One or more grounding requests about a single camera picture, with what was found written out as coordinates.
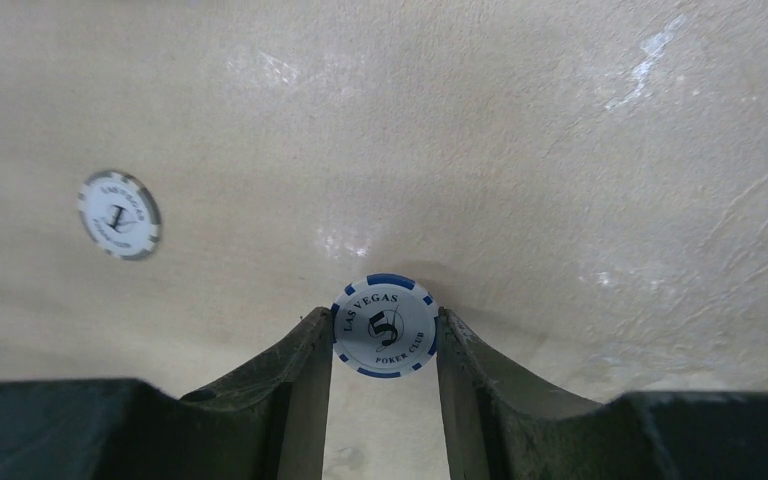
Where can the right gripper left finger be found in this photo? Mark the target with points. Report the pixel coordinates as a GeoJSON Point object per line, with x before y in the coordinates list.
{"type": "Point", "coordinates": [265, 419]}

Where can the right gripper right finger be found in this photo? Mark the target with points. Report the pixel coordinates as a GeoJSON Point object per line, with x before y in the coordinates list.
{"type": "Point", "coordinates": [501, 421]}

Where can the white poker chip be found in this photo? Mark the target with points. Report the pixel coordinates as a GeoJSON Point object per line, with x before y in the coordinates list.
{"type": "Point", "coordinates": [385, 326]}
{"type": "Point", "coordinates": [120, 215]}

